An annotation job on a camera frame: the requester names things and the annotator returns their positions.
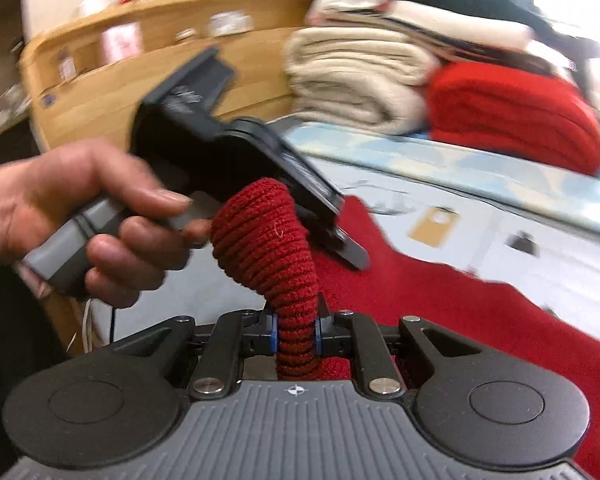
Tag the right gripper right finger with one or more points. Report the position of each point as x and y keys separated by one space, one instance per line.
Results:
x=357 y=338

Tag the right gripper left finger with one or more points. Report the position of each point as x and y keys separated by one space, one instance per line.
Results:
x=223 y=348

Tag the dark red knit garment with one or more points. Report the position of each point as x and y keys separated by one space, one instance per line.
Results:
x=259 y=242

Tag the person's left hand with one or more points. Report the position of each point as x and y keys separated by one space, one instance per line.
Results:
x=37 y=196

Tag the wooden bed headboard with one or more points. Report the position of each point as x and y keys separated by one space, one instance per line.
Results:
x=76 y=94

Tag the small white box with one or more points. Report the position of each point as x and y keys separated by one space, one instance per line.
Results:
x=229 y=23

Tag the folded cream blanket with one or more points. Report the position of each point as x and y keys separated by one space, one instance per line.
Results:
x=359 y=77

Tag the stack of white folded linens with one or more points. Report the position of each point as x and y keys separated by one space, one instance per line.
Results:
x=456 y=37

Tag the deer print bed sheet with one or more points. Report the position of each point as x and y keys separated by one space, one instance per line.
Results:
x=555 y=267

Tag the folded red blanket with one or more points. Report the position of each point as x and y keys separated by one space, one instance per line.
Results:
x=501 y=110

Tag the light blue patterned sheet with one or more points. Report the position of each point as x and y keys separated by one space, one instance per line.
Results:
x=550 y=192

